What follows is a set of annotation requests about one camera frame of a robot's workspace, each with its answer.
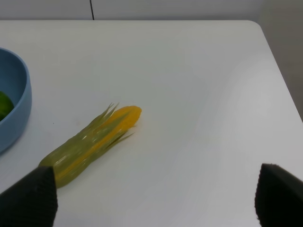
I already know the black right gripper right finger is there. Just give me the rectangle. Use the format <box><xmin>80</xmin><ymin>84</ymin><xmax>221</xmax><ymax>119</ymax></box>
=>
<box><xmin>255</xmin><ymin>163</ymin><xmax>303</xmax><ymax>227</ymax></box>

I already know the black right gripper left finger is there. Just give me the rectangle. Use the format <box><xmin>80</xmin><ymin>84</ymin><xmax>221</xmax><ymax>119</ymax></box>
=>
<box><xmin>0</xmin><ymin>166</ymin><xmax>58</xmax><ymax>227</ymax></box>

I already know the green lime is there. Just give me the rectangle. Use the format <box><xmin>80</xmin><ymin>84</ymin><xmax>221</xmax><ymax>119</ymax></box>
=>
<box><xmin>0</xmin><ymin>91</ymin><xmax>14</xmax><ymax>121</ymax></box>

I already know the blue plastic bowl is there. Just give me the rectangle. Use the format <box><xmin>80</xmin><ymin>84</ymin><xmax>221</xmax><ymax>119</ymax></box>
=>
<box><xmin>0</xmin><ymin>48</ymin><xmax>32</xmax><ymax>153</ymax></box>

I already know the corn cob with husk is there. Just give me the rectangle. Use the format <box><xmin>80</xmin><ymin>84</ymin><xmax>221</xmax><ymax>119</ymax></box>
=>
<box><xmin>38</xmin><ymin>104</ymin><xmax>142</xmax><ymax>189</ymax></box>

